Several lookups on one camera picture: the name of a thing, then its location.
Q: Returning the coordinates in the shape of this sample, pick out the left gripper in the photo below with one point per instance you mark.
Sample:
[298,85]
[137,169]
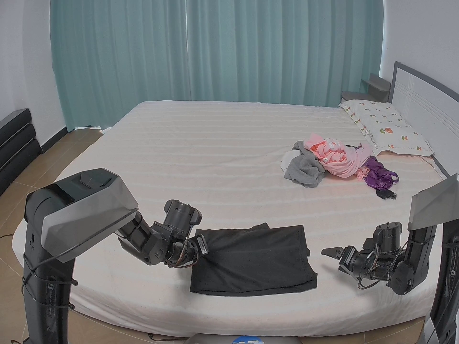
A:
[190,253]

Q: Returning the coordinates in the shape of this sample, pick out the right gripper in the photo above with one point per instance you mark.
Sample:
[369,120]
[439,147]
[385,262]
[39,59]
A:
[358,263]

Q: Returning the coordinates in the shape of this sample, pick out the black T-shirt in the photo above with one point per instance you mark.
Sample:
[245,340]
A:
[251,260]

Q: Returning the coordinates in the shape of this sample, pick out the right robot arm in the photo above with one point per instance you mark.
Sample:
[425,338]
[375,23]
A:
[416,263]

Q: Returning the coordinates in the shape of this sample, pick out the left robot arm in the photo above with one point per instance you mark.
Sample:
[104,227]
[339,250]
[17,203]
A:
[89,206]

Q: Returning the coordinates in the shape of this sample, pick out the bed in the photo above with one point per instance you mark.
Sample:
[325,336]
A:
[197,163]

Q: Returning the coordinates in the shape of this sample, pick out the small black lace garment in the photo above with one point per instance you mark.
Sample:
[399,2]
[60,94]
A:
[386,194]

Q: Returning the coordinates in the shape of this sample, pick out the grey garment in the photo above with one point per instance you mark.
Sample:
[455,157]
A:
[304,172]

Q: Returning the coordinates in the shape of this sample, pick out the purple garment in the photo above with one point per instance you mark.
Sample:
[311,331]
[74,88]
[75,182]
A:
[376,174]

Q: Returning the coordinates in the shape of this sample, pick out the pink garment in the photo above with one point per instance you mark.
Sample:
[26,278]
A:
[340,163]

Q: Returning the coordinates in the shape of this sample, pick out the white garment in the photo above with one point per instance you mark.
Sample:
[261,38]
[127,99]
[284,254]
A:
[287,163]

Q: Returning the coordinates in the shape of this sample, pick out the thin black garment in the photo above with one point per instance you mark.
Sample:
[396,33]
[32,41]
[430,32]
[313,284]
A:
[353,146]

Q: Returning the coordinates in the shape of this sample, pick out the white printed pillow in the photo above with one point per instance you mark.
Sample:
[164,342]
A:
[387,127]

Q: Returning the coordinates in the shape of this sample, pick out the grey bedside table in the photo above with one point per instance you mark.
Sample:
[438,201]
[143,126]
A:
[373,84]

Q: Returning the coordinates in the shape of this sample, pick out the black chest of drawers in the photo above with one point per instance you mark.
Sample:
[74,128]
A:
[16,145]

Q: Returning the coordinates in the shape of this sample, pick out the blue-green curtain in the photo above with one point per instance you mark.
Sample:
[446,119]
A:
[122,48]
[287,41]

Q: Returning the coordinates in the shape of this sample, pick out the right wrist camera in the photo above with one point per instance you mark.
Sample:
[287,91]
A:
[370,245]

